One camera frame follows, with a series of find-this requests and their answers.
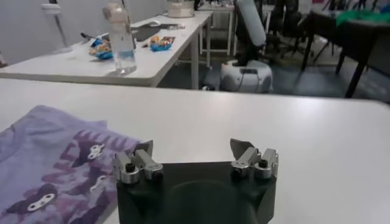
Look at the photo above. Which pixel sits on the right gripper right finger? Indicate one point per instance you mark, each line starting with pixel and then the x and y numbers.
pixel 256 164

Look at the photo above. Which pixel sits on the white computer mouse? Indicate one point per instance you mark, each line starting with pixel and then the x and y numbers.
pixel 153 23

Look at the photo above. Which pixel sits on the white wheeled humanoid robot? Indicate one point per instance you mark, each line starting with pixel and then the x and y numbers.
pixel 246 76

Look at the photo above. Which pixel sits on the black mouse pad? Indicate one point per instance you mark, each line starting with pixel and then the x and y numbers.
pixel 169 26

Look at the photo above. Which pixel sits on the purple t-shirt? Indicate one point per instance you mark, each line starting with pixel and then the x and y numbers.
pixel 45 146

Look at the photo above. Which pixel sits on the small yellow snack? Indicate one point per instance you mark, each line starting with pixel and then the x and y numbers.
pixel 154 39

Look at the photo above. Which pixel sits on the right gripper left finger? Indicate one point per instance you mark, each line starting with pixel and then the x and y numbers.
pixel 137 167

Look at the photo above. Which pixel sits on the black table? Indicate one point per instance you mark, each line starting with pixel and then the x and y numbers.
pixel 359 42

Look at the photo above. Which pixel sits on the steel steamer pot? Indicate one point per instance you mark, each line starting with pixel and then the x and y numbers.
pixel 181 9

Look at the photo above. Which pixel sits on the black office chair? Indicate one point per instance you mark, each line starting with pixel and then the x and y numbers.
pixel 285 21

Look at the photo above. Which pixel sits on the clear unlabelled water bottle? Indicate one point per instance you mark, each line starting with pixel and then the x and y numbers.
pixel 122 45

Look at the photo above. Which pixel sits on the green cloth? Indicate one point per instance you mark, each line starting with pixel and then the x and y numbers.
pixel 362 16

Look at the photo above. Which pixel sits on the dark colourful snack packet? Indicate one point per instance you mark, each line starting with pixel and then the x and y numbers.
pixel 169 39

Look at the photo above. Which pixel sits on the clear tumbler white lid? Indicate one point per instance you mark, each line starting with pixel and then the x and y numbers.
pixel 51 8

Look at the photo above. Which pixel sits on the blue snack packet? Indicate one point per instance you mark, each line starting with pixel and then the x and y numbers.
pixel 104 55
pixel 161 46
pixel 96 42

